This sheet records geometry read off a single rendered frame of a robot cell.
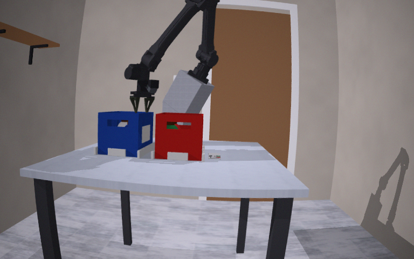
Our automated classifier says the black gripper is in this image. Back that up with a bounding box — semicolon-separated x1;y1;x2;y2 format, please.
130;91;155;113

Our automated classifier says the white bottle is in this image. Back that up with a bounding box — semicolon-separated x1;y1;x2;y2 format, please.
118;120;127;127

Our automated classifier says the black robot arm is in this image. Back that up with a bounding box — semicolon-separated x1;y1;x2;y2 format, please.
124;0;220;93

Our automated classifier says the red plastic crate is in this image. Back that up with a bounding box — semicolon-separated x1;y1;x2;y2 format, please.
155;112;203;161

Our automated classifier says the blue plastic crate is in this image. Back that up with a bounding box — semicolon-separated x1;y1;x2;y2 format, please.
98;111;154;158

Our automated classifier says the white paper strip with printed marks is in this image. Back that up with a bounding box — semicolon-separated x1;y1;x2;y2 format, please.
208;153;221;159

